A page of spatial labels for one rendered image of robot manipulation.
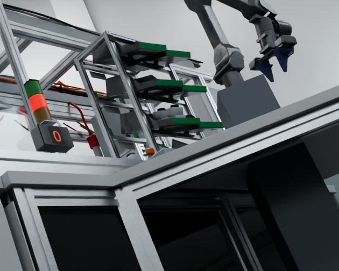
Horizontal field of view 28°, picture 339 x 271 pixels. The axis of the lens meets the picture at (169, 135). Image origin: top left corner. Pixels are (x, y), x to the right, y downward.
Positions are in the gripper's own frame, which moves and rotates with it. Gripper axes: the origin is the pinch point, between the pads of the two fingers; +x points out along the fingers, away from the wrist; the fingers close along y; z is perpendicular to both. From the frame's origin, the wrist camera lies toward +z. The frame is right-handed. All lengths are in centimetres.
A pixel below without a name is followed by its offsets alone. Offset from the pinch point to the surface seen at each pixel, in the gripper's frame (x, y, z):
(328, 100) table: 33, -41, -27
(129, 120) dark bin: -6, 53, -26
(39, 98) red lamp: -5, 35, -66
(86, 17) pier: -257, 358, 127
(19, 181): 43, -23, -97
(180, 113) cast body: 0.4, 34.4, -16.3
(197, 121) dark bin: 3.0, 34.7, -9.7
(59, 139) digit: 10, 34, -62
